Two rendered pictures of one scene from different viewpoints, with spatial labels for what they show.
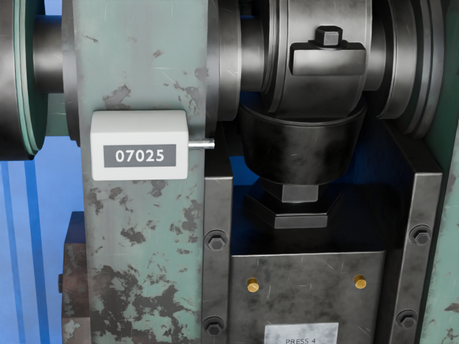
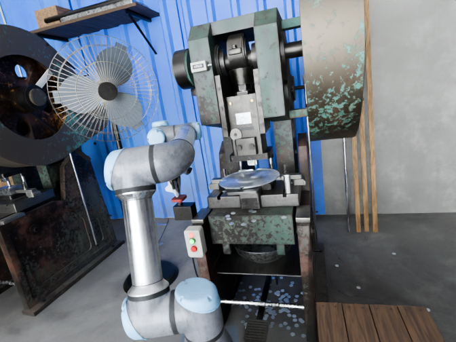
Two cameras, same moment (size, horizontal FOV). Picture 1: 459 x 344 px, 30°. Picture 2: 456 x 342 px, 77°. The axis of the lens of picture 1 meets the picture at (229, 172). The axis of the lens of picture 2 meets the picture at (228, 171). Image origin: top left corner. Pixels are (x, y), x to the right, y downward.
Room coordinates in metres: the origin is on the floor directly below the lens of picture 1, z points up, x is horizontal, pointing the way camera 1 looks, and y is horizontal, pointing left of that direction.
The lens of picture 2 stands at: (-0.63, -0.53, 1.18)
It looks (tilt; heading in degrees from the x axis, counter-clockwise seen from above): 15 degrees down; 24
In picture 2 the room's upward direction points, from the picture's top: 8 degrees counter-clockwise
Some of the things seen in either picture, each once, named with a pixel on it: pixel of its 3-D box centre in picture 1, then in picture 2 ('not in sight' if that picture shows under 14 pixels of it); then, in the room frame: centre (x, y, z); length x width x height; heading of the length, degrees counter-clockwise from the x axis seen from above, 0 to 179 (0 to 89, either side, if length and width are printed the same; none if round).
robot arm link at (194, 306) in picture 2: not in sight; (197, 306); (-0.05, -0.12, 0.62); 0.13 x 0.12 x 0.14; 114
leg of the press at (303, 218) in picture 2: not in sight; (311, 217); (0.90, -0.31, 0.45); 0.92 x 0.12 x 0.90; 7
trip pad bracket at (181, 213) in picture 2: not in sight; (186, 220); (0.47, 0.22, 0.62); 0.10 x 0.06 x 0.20; 97
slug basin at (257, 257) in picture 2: not in sight; (262, 243); (0.73, -0.06, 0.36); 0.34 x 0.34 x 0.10
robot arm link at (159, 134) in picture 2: not in sight; (161, 136); (0.38, 0.20, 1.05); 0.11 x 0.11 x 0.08; 24
